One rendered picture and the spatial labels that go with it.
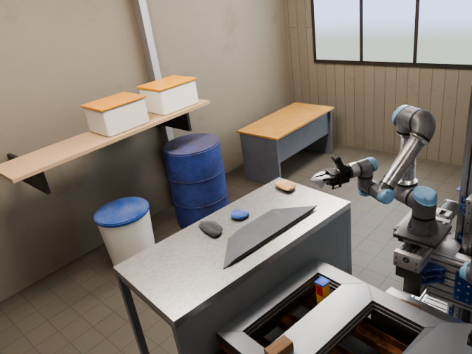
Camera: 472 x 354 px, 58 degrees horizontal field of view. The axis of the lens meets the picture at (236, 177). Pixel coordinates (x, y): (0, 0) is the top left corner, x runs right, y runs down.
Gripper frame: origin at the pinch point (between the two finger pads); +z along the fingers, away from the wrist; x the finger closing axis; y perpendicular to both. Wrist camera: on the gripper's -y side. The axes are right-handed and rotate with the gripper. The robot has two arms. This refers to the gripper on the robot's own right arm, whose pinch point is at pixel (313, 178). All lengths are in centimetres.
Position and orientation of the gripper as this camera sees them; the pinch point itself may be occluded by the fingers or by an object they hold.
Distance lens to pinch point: 207.7
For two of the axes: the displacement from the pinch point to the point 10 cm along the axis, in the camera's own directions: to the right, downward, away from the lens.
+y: 0.8, 8.4, 5.4
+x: -3.8, -4.8, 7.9
